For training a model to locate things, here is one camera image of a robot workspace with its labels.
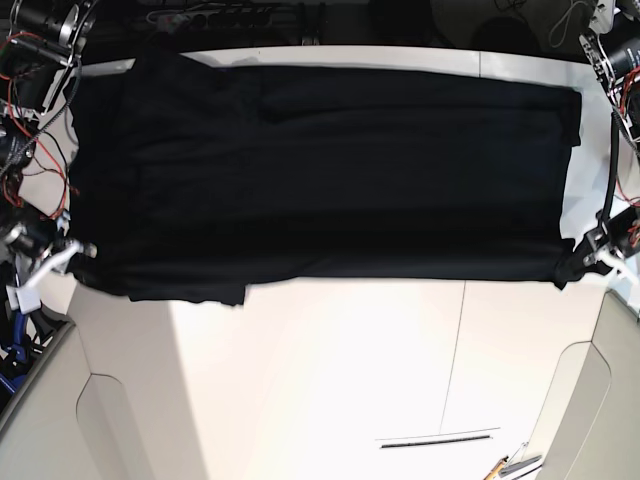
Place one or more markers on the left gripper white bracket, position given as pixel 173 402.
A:
pixel 602 253

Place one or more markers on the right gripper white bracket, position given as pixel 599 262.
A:
pixel 39 248

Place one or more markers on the black T-shirt with print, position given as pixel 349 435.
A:
pixel 194 182

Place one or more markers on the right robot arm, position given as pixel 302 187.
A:
pixel 41 70

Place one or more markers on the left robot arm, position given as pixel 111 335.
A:
pixel 610 43

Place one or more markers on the blue black bag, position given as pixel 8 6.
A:
pixel 24 340

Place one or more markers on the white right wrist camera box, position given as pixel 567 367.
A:
pixel 25 299

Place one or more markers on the yellow handled tool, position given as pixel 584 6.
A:
pixel 498 467

